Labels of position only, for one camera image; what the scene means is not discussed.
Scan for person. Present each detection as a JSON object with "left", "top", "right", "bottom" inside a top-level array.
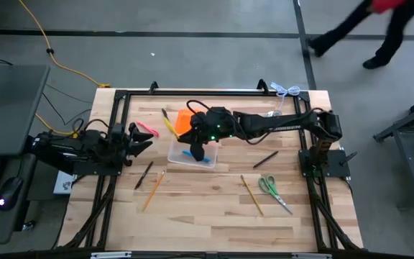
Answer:
[{"left": 307, "top": 0, "right": 414, "bottom": 70}]

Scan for yellow cord with plug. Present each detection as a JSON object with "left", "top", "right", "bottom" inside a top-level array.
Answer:
[{"left": 35, "top": 114, "right": 81, "bottom": 140}]

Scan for white bundled cable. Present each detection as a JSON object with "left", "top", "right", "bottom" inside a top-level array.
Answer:
[{"left": 270, "top": 81, "right": 301, "bottom": 99}]

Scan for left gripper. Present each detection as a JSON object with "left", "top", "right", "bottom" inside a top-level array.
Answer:
[{"left": 110, "top": 122, "right": 155, "bottom": 167}]

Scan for white printed box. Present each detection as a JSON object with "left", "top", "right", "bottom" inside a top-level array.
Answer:
[{"left": 52, "top": 170, "right": 77, "bottom": 195}]

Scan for yellow pen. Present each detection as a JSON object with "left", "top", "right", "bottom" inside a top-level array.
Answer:
[{"left": 162, "top": 117, "right": 180, "bottom": 140}]

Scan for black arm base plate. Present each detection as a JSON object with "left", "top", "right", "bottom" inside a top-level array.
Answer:
[
  {"left": 72, "top": 158, "right": 124, "bottom": 177},
  {"left": 299, "top": 149, "right": 358, "bottom": 178}
]

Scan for orange pencil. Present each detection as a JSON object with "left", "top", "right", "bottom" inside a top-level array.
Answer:
[{"left": 142, "top": 170, "right": 166, "bottom": 212}]

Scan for clear supply box orange lid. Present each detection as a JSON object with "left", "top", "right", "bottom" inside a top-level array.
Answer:
[{"left": 167, "top": 108, "right": 219, "bottom": 169}]

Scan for green handled scissors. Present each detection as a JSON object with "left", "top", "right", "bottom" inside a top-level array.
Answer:
[{"left": 257, "top": 175, "right": 294, "bottom": 216}]

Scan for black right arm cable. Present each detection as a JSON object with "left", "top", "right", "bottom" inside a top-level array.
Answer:
[{"left": 186, "top": 99, "right": 213, "bottom": 116}]

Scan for black computer mouse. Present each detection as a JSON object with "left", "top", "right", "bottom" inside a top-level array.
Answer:
[{"left": 0, "top": 176, "right": 24, "bottom": 212}]

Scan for pink highlighter pen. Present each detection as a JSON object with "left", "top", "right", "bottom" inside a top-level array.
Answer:
[{"left": 137, "top": 121, "right": 160, "bottom": 138}]

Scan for silver bracket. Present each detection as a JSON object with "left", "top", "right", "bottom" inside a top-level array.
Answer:
[
  {"left": 292, "top": 253, "right": 333, "bottom": 259},
  {"left": 91, "top": 251, "right": 132, "bottom": 259}
]

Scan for yellow pencil pink eraser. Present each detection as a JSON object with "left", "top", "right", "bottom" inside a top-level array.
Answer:
[{"left": 240, "top": 174, "right": 265, "bottom": 217}]

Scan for yellow extension cord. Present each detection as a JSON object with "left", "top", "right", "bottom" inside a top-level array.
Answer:
[{"left": 17, "top": 0, "right": 111, "bottom": 89}]

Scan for dark grey desk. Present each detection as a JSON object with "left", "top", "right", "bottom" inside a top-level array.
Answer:
[{"left": 0, "top": 64, "right": 51, "bottom": 246}]

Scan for blue pen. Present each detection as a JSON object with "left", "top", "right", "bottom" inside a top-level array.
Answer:
[{"left": 182, "top": 150, "right": 211, "bottom": 163}]

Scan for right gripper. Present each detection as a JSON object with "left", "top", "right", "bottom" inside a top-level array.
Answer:
[{"left": 177, "top": 106, "right": 237, "bottom": 163}]

